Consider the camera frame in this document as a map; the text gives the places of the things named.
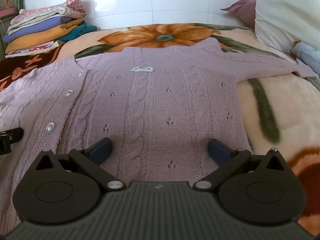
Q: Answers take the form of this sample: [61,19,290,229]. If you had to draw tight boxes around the purple folded garment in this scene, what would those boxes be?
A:
[2,17,72,43]

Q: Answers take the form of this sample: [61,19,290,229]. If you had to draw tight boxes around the floral print folded cloth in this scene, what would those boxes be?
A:
[5,40,67,58]

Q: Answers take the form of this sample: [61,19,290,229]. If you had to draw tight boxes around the pink pillow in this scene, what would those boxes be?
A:
[220,0,257,28]

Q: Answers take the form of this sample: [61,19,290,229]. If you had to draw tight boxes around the blue striped cloth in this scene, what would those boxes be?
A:
[290,42,320,74]

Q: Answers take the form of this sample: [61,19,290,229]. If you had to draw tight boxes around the teal folded garment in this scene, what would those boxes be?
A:
[56,21,97,42]

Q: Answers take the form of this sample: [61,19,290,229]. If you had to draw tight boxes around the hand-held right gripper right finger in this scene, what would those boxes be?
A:
[194,138,288,191]

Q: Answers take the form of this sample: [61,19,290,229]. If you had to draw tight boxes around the orange folded garment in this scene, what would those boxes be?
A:
[5,17,84,54]

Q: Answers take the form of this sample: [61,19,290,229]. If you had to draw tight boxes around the floral fleece blanket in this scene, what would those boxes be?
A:
[0,23,320,235]

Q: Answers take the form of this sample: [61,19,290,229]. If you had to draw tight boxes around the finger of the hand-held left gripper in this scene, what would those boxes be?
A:
[0,127,24,155]

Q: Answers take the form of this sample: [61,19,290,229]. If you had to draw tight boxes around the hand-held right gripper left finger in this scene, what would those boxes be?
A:
[35,137,127,192]

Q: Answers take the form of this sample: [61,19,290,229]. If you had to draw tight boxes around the white pillow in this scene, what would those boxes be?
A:
[254,0,320,53]

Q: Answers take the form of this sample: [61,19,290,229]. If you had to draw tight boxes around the lilac knitted cardigan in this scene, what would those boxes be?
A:
[0,37,319,229]

